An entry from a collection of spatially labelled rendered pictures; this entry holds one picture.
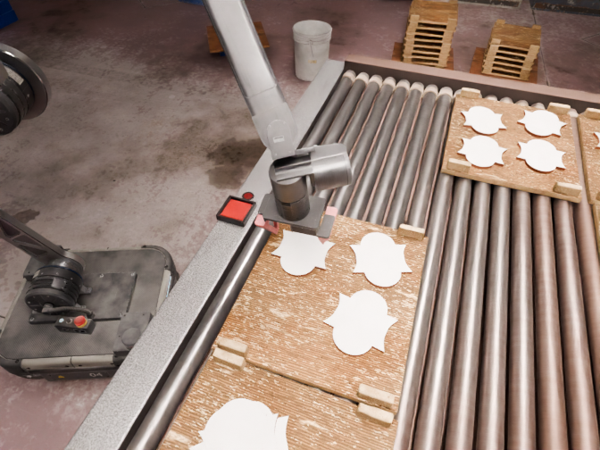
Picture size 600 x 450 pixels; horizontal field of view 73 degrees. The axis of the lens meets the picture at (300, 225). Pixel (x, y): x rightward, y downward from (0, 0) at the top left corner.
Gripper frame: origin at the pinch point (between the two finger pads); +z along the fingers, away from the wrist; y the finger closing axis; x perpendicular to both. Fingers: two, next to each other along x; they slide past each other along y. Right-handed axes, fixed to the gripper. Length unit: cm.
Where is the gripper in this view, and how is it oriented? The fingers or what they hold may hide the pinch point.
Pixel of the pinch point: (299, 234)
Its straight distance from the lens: 79.0
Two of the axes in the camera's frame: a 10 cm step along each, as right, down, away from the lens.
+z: 1.1, 5.3, 8.4
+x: -2.9, 8.3, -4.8
